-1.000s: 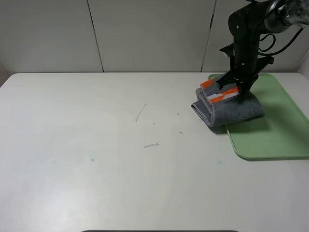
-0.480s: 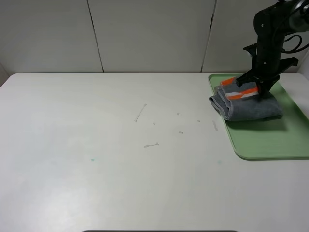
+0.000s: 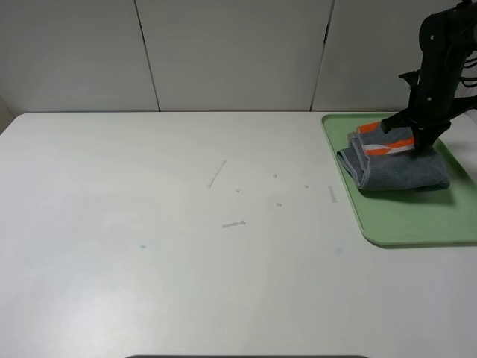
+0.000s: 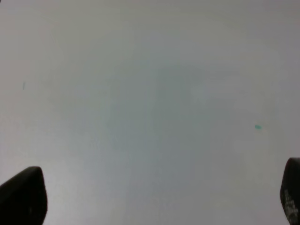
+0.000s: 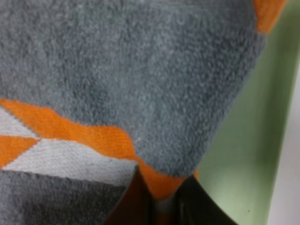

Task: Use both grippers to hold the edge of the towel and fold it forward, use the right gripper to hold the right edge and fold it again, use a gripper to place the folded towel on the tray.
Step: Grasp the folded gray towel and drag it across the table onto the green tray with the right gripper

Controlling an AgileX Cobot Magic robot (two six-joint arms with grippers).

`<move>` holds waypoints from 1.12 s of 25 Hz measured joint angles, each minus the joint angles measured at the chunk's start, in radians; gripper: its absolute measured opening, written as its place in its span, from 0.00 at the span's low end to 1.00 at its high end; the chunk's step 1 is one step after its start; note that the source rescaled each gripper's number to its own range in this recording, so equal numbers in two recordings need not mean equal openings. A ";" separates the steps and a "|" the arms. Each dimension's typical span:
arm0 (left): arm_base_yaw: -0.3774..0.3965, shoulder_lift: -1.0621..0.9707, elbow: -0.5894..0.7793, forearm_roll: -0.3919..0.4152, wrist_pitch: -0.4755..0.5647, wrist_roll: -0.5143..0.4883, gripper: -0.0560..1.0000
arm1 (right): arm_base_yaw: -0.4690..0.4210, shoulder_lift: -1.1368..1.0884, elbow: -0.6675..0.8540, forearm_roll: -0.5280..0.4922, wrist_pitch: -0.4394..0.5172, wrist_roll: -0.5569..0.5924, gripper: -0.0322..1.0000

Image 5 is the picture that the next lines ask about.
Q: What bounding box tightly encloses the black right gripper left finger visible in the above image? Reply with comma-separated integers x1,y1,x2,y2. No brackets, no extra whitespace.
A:
103,167,153,225

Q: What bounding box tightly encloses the light green plastic tray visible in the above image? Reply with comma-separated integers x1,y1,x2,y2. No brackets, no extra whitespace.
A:
198,0,300,225

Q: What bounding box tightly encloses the grey towel with orange pattern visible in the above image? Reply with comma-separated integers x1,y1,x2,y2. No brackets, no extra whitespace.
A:
0,0,285,225

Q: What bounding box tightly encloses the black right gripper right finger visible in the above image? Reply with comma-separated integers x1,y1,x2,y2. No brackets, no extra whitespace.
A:
174,176,237,225

